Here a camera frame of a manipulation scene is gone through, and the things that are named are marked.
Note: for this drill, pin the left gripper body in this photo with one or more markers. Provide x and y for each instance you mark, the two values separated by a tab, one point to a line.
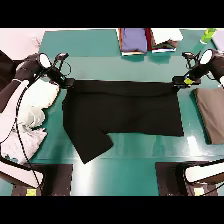
67	82

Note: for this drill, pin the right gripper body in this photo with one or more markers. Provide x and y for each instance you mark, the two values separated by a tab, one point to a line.
181	80

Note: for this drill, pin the black T-shirt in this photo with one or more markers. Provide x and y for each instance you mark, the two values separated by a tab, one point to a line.
120	110

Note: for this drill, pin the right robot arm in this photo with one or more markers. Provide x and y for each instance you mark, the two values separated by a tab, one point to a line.
213	63

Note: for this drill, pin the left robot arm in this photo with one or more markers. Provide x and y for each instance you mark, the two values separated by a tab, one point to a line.
27	68

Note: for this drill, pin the heap of white clothes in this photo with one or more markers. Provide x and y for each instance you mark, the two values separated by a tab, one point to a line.
35	100

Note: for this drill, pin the brown garment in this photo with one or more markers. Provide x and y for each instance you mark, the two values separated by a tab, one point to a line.
211	113

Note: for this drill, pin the white garment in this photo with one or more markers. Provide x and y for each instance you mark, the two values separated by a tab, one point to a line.
166	35

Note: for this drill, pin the green bottle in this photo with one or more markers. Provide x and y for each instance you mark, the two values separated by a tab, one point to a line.
207	35

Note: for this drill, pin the red garment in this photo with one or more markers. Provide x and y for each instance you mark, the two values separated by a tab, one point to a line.
148	38

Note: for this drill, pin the blue garment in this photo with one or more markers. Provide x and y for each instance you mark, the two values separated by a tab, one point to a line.
133	40

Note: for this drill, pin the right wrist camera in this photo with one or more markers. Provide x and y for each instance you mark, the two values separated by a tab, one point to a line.
188	55

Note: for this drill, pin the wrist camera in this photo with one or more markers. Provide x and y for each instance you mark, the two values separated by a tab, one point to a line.
188	55
62	56

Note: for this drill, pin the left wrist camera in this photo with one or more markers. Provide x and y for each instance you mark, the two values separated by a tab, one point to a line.
62	56

